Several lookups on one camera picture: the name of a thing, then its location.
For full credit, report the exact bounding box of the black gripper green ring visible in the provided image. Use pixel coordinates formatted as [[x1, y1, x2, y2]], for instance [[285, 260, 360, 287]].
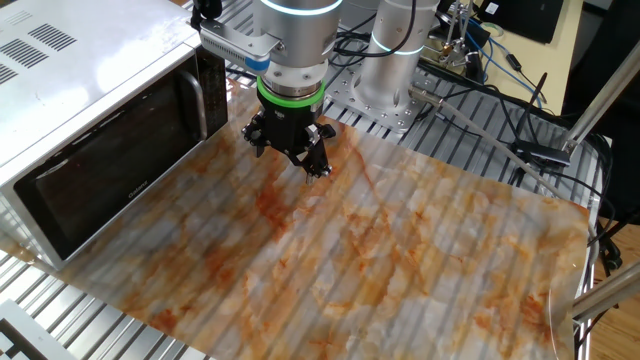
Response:
[[242, 75, 332, 185]]

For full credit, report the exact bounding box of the silver microwave oven body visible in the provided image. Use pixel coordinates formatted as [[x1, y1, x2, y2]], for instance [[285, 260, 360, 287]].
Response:
[[0, 0, 231, 271]]

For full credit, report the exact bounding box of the orange marble pattern mat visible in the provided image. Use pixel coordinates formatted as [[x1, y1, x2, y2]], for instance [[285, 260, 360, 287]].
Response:
[[0, 77, 594, 360]]

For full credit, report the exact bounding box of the small metal brass stand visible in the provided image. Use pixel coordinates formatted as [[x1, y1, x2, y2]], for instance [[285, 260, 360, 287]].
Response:
[[434, 0, 481, 69]]

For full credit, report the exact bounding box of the yellow wooden desk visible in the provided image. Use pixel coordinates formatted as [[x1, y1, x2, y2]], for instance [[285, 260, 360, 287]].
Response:
[[419, 0, 584, 116]]

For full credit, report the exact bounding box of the black laptop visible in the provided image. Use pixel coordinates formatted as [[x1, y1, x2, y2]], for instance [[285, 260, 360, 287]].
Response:
[[477, 0, 566, 45]]

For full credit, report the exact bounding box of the black white marker sheet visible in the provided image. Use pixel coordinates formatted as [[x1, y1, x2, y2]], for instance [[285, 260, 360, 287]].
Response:
[[0, 298, 76, 360]]

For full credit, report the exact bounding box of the black power cable with plug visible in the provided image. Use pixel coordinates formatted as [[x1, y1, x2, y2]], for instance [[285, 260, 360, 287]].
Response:
[[225, 67, 337, 140]]

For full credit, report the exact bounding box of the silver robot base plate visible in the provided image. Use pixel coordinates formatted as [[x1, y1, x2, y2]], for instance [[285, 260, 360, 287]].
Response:
[[324, 64, 436, 135]]

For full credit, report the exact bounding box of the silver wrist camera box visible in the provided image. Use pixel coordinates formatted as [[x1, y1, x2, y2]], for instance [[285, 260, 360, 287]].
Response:
[[198, 18, 284, 74]]

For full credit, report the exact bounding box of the black looped cable bundle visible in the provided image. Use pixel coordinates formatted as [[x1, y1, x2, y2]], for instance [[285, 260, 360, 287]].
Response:
[[333, 27, 374, 69]]

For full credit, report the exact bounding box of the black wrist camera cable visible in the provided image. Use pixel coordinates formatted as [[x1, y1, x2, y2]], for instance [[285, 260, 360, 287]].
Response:
[[369, 0, 419, 57]]

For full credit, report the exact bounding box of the grey hose with metal connector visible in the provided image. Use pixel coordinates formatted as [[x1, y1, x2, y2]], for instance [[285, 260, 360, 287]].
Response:
[[408, 85, 601, 281]]

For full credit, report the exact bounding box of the blue cable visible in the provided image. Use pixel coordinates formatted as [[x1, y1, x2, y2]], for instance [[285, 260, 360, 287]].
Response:
[[467, 29, 544, 109]]

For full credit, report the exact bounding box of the black clamp mount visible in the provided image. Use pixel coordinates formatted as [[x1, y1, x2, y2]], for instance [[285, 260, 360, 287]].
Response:
[[512, 139, 572, 169]]

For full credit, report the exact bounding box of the aluminium frame strut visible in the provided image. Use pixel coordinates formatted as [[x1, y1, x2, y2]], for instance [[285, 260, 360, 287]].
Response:
[[562, 39, 640, 154], [569, 259, 640, 324]]

